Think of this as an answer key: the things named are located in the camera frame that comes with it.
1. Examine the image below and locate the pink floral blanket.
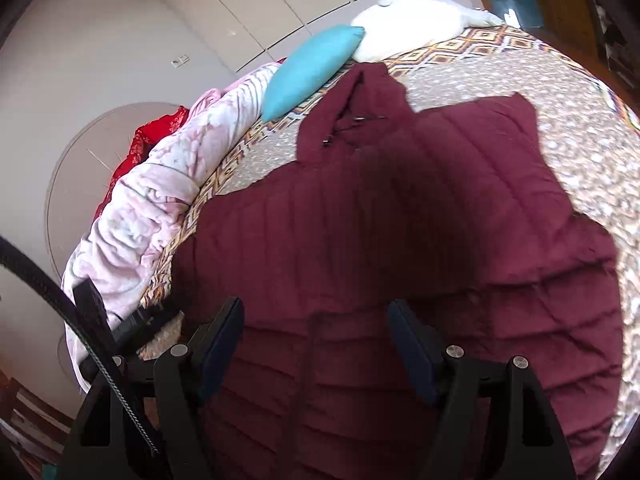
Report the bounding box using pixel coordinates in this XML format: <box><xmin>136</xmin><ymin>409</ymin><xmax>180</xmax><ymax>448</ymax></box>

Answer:
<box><xmin>61</xmin><ymin>62</ymin><xmax>286</xmax><ymax>393</ymax></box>

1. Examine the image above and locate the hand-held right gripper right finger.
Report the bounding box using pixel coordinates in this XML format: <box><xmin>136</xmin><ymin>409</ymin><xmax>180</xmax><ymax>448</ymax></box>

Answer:
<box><xmin>387</xmin><ymin>298</ymin><xmax>578</xmax><ymax>480</ymax></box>

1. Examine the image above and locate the maroon quilted hooded jacket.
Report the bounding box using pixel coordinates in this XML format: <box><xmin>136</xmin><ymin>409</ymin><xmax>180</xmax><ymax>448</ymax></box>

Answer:
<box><xmin>170</xmin><ymin>63</ymin><xmax>626</xmax><ymax>480</ymax></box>

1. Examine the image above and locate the wooden chair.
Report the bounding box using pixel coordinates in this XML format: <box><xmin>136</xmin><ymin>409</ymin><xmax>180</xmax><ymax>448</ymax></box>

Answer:
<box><xmin>0</xmin><ymin>367</ymin><xmax>71</xmax><ymax>480</ymax></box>

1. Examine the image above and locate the red cloth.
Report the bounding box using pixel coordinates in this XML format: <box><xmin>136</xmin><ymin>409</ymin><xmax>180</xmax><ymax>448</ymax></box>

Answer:
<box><xmin>91</xmin><ymin>105</ymin><xmax>191</xmax><ymax>223</ymax></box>

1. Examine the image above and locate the black braided cable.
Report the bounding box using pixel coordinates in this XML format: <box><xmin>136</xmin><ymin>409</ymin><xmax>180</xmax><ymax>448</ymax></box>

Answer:
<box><xmin>0</xmin><ymin>236</ymin><xmax>163</xmax><ymax>456</ymax></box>

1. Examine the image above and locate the white pillow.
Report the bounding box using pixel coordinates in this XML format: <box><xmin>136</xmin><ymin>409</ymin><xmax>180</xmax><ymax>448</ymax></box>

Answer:
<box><xmin>350</xmin><ymin>0</ymin><xmax>503</xmax><ymax>63</ymax></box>

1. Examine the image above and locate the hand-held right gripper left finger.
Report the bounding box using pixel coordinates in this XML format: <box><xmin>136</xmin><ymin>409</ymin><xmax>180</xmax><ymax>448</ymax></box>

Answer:
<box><xmin>60</xmin><ymin>296</ymin><xmax>246</xmax><ymax>480</ymax></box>

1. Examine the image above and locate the wooden furniture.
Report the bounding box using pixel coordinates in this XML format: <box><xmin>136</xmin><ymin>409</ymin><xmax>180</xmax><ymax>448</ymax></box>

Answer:
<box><xmin>462</xmin><ymin>0</ymin><xmax>640</xmax><ymax>91</ymax></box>

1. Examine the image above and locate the teal pillow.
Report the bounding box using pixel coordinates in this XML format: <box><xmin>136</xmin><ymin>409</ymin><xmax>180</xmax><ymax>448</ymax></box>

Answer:
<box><xmin>261</xmin><ymin>24</ymin><xmax>367</xmax><ymax>123</ymax></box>

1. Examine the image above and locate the patterned bed cover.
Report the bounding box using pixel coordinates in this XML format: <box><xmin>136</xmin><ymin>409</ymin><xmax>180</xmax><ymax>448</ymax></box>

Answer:
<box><xmin>137</xmin><ymin>24</ymin><xmax>640</xmax><ymax>480</ymax></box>

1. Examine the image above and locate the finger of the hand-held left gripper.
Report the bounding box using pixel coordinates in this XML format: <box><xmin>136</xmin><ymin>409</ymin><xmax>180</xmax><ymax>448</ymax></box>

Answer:
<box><xmin>72</xmin><ymin>278</ymin><xmax>173</xmax><ymax>348</ymax></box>

